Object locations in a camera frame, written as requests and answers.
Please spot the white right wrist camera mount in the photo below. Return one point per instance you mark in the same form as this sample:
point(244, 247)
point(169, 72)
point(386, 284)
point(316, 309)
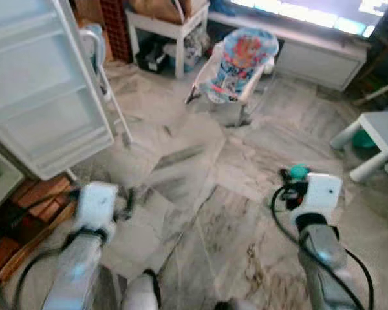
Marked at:
point(323, 194)

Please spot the television screen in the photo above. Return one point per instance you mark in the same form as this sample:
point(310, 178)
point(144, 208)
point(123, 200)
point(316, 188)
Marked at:
point(310, 16)

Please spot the small white plastic table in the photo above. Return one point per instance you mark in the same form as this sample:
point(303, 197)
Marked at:
point(381, 126)

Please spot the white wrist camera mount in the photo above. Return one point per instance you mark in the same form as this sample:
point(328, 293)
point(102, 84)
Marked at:
point(323, 194)
point(96, 206)

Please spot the white fridge body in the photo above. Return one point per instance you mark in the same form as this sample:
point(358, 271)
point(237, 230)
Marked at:
point(6, 184)

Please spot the silver left robot leg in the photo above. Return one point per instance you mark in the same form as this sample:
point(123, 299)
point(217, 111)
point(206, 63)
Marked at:
point(139, 294)

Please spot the wooden floor frame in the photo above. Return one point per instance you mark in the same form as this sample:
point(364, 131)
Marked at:
point(45, 234)

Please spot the white rod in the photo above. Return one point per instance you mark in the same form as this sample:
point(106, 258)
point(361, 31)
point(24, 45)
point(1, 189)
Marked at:
point(378, 92)

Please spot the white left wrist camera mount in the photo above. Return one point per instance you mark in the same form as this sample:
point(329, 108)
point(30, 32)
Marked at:
point(96, 206)

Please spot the red brick pillar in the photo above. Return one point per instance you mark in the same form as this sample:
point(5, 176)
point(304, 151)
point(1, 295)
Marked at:
point(115, 29)

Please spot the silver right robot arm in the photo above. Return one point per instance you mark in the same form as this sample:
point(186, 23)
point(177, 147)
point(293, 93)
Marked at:
point(323, 258)

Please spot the grey patterned bag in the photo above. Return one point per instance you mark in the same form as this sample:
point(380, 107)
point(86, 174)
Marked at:
point(195, 46)

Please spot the orange brick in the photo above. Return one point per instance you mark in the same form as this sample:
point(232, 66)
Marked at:
point(42, 197)
point(0, 253)

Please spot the white fridge door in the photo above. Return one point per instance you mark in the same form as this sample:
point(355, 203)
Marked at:
point(39, 84)

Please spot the brown bag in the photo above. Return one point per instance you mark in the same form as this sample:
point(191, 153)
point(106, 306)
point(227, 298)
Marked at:
point(158, 8)

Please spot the small teal round object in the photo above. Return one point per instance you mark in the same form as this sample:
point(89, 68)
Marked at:
point(299, 171)

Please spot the colourful baby bouncer seat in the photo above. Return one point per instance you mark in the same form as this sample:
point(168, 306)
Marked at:
point(242, 55)

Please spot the teal bowl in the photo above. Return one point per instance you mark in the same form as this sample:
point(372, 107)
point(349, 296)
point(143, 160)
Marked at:
point(363, 139)

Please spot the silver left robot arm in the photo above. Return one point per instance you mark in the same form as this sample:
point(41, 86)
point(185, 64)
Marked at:
point(77, 271)

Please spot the white side table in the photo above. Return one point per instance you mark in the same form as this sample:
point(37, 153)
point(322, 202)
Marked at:
point(161, 26)

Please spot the black bag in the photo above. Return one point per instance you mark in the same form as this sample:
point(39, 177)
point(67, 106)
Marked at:
point(154, 57)

